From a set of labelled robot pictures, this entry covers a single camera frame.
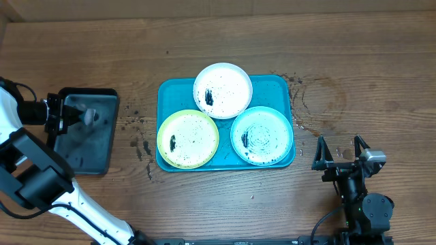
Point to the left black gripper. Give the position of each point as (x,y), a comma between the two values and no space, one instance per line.
(63,119)

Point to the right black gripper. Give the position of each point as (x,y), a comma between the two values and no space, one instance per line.
(322,160)

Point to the dark green sponge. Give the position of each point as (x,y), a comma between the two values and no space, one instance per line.
(89,116)

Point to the yellow-green rimmed plate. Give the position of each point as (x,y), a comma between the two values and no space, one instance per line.
(187,139)

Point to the white plate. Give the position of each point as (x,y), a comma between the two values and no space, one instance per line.
(222,90)

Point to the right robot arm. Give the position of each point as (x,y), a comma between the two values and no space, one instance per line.
(367,215)

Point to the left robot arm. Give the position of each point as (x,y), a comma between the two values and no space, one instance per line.
(35,176)

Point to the black water tray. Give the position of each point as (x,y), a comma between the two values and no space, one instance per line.
(88,149)

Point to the teal plastic tray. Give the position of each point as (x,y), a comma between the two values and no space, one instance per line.
(268,90)

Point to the light blue rimmed plate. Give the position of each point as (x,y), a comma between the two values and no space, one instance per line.
(261,136)

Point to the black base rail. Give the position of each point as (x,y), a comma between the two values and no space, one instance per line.
(302,240)

